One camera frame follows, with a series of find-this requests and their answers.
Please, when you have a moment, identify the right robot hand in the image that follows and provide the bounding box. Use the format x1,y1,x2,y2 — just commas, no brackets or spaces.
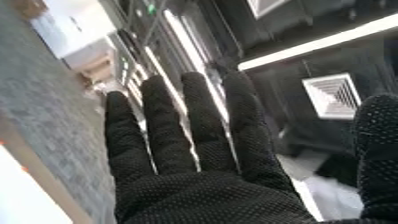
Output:
104,70,398,224

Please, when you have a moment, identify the white sheet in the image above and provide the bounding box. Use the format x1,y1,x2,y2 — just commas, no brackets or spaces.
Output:
0,143,77,224

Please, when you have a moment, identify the ceiling air vent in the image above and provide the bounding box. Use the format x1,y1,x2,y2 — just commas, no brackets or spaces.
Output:
301,72,365,121

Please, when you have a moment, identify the ceiling light strip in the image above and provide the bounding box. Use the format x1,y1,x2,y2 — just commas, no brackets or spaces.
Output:
237,13,398,72

